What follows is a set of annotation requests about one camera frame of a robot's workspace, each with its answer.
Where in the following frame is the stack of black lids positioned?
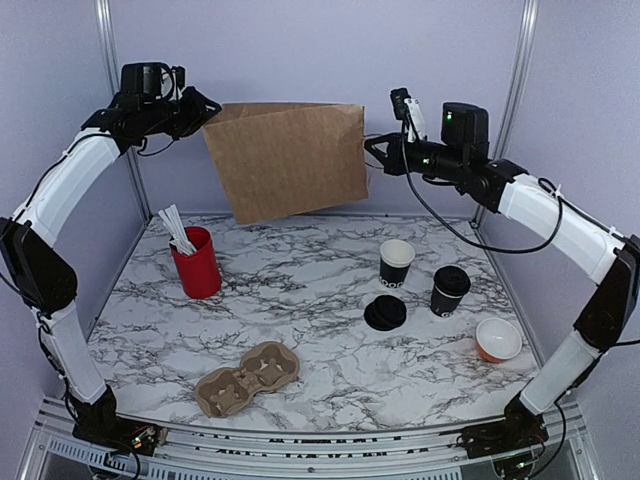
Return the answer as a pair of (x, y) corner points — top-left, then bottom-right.
(364, 295), (407, 331)

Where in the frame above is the right aluminium post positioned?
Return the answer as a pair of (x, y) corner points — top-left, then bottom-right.
(471, 0), (541, 225)

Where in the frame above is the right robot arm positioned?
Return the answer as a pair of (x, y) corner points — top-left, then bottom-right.
(364, 89), (639, 458)

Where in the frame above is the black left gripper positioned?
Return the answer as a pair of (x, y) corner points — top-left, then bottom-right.
(141, 85), (221, 140)

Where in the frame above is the brown paper bag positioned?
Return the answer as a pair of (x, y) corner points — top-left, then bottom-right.
(203, 103), (368, 224)

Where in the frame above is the black paper coffee cup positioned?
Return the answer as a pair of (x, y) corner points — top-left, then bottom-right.
(430, 287), (464, 318)

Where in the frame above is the red cylindrical holder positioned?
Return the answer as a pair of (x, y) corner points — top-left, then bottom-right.
(170, 226), (222, 299)

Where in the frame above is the orange white bowl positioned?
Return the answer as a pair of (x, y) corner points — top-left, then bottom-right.
(475, 318), (522, 363)

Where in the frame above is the aluminium post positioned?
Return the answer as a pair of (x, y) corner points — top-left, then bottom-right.
(94, 0), (154, 221)
(471, 0), (541, 225)

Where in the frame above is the black plastic cup lid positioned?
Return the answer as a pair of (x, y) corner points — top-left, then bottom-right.
(434, 265), (471, 297)

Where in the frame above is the left aluminium post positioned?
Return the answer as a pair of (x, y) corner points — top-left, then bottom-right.
(94, 0), (154, 221)

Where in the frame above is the white wrapped straw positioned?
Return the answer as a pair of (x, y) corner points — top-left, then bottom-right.
(158, 210), (184, 255)
(166, 204), (196, 255)

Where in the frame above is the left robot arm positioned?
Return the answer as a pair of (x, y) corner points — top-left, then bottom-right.
(1, 62), (222, 456)

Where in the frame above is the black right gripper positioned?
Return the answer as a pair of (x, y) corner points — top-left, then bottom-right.
(363, 132), (467, 183)

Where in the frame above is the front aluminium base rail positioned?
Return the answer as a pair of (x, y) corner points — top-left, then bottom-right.
(18, 398), (602, 479)

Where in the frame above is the brown cardboard cup carrier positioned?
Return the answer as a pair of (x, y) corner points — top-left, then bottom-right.
(194, 341), (300, 418)

